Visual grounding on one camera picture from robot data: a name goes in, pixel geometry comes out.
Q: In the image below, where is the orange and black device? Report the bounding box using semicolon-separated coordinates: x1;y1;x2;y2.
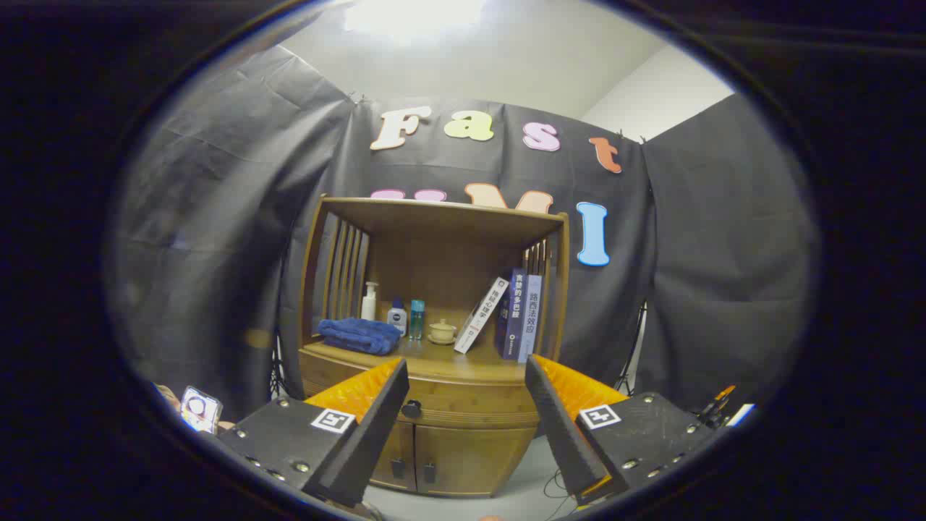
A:
698;385;739;428

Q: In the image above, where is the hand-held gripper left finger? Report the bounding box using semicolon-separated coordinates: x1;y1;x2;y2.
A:
217;357;410;509

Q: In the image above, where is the folded blue towel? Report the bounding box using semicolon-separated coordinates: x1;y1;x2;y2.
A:
317;318;402;356

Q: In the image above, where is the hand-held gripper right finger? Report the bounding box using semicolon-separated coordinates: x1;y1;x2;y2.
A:
524;355;717;506

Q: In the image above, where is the white book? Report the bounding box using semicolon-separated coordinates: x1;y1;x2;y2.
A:
454;276;511;355

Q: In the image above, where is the wooden cabinet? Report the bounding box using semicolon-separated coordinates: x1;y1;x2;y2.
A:
298;195;571;499

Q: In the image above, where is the wooden countertop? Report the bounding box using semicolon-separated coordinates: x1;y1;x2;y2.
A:
304;336;532;384

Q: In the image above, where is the dark blue book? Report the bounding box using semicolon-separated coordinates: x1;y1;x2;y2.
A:
495;268;529;361

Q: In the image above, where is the wooden cabinet door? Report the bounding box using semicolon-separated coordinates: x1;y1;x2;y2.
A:
415;424;538;498
369;420;418;493

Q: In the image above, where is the pale grey-blue book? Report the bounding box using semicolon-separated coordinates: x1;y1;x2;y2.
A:
517;274;543;364

